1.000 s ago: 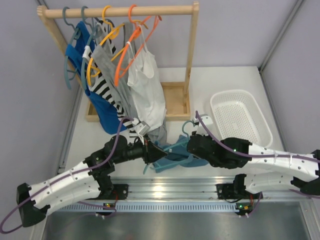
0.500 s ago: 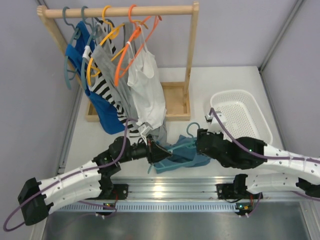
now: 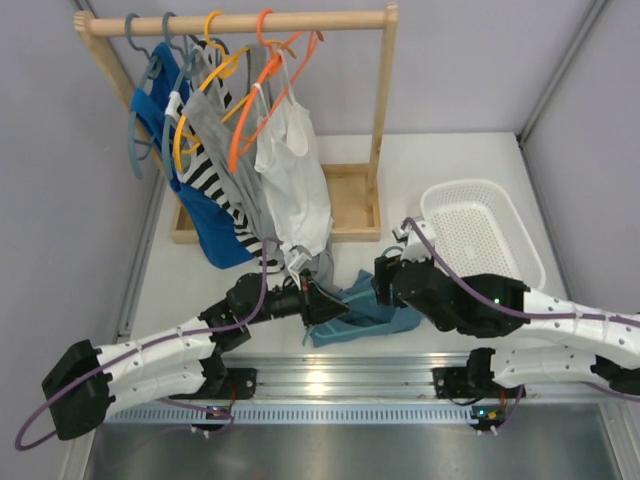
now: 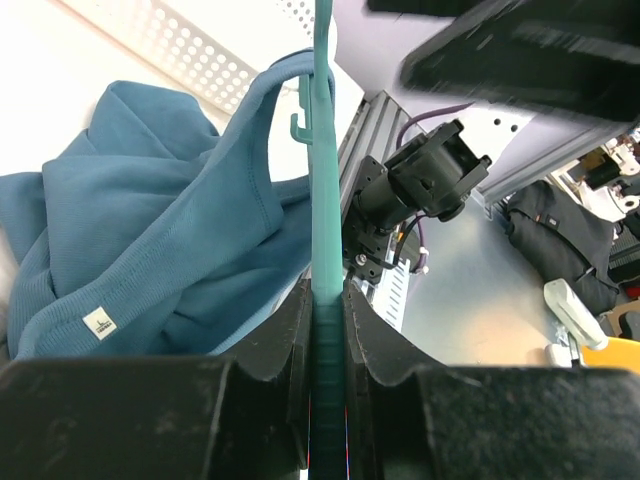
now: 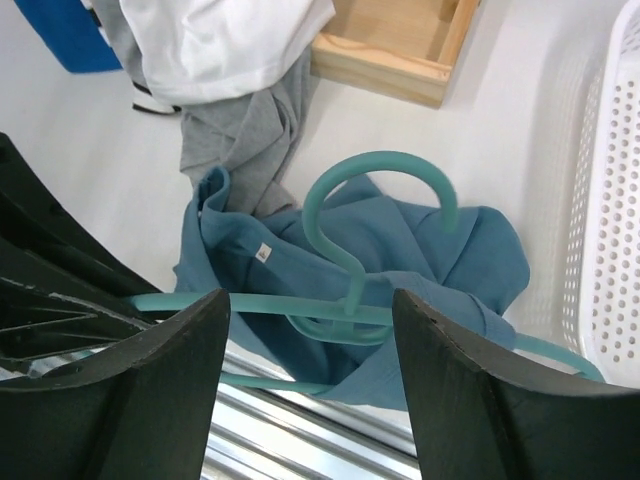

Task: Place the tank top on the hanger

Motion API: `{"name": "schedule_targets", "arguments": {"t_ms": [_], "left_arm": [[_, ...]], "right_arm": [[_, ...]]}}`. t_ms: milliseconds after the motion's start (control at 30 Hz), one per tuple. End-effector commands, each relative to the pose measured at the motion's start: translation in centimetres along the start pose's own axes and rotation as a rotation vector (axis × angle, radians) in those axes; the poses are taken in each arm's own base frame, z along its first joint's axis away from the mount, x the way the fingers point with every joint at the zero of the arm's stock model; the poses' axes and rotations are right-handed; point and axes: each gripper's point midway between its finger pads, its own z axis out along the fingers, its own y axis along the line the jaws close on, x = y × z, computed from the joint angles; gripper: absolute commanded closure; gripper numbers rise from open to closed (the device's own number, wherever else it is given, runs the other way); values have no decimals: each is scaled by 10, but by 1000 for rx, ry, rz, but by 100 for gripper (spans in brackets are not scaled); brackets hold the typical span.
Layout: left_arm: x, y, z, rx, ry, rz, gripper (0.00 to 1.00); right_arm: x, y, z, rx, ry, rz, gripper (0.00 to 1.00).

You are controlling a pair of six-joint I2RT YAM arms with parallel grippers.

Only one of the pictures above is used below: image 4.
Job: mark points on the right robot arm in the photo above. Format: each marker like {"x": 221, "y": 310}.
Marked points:
{"x": 565, "y": 58}

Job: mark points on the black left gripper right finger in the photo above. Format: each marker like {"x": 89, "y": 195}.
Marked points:
{"x": 410, "y": 417}

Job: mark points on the teal blue tank top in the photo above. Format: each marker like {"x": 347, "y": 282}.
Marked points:
{"x": 153, "y": 233}

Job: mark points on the white handheld tool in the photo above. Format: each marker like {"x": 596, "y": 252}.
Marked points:
{"x": 574, "y": 315}

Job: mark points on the white slotted cable duct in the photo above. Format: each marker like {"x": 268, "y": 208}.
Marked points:
{"x": 388, "y": 298}

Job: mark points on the black bag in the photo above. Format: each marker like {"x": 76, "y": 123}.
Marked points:
{"x": 563, "y": 240}

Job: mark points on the teal plastic hanger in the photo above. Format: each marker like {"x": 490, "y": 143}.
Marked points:
{"x": 327, "y": 436}

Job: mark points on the white perforated plastic basket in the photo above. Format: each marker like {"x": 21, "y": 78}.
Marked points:
{"x": 211, "y": 49}

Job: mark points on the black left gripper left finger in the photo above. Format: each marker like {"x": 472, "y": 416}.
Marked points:
{"x": 239, "y": 415}

